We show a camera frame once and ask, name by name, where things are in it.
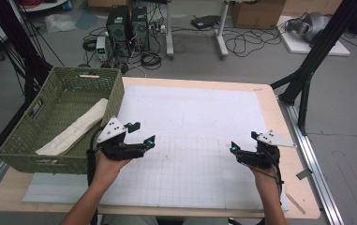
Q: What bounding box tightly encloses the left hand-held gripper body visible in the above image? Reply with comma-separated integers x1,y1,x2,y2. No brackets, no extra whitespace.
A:
97,115,147,162

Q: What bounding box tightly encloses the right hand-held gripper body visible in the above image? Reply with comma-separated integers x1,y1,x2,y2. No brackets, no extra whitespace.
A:
236,129,298,171

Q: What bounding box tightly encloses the cream printed cloth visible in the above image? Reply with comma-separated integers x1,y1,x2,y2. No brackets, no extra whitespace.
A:
35,97,110,157

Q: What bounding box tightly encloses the green woven basket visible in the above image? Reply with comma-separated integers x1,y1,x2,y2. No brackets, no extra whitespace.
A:
0,66,126,175

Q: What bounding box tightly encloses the person's right hand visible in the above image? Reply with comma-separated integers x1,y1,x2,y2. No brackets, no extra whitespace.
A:
249,164,282,188

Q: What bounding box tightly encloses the person's left hand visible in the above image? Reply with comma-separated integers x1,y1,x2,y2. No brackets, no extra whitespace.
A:
93,153,133,188

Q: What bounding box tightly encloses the thin wooden stick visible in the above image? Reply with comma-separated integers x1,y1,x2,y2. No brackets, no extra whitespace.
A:
285,191,307,216

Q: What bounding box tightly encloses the white power supply unit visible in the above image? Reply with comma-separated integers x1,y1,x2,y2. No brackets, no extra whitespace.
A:
96,36,110,62

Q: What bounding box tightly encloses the white floor panel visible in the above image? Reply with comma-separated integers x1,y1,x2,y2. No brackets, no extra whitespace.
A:
277,15,351,57

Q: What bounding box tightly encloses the black computer tower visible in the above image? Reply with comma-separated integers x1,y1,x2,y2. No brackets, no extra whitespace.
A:
130,6,151,53
105,5,133,58

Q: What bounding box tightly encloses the white desk leg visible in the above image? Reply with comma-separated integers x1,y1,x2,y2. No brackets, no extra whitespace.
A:
215,0,231,60
165,0,175,60

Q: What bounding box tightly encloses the grey headset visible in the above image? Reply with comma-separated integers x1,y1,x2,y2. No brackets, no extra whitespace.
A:
285,11,332,43

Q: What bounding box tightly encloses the clear plastic bag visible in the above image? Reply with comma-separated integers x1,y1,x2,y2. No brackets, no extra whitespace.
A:
44,13,78,34

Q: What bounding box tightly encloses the brown cardboard box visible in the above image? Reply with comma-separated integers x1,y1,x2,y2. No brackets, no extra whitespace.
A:
231,0,288,30

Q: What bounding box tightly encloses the flat black device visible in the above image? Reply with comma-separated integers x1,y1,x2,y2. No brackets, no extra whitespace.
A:
190,14,222,30

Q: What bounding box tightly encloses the black sleeved gripper cable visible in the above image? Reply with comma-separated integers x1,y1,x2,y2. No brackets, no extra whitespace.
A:
86,126,107,188

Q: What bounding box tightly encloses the aluminium rail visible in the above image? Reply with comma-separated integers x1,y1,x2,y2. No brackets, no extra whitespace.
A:
278,99,345,225

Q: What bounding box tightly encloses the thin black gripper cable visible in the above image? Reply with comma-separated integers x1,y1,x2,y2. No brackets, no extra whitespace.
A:
268,153,286,204

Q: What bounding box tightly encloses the coiled black cable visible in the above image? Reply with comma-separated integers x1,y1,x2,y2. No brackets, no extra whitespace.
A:
140,51,163,71

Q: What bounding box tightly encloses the black frame bar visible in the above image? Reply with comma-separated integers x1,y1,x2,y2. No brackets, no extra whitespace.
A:
0,102,31,176

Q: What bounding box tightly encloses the black cabled metal stand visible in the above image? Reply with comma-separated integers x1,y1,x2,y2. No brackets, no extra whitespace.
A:
0,0,54,106

